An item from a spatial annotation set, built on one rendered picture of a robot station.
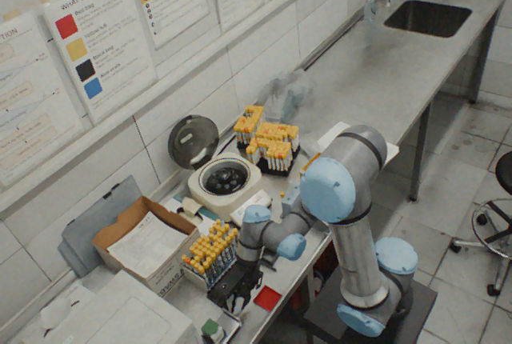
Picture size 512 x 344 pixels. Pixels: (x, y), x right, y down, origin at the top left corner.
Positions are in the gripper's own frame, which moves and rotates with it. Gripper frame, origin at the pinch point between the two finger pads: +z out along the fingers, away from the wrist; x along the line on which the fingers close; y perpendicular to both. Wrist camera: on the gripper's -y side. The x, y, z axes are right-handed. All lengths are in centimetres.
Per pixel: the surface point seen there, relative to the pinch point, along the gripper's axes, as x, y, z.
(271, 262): 1.2, 19.6, -10.0
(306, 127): 31, 80, -41
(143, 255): 39.1, -1.5, -1.0
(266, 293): -2.5, 13.6, -2.6
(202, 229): 28.3, 14.8, -11.1
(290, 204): 6.1, 33.6, -25.5
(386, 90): 12, 117, -62
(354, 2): 59, 162, -101
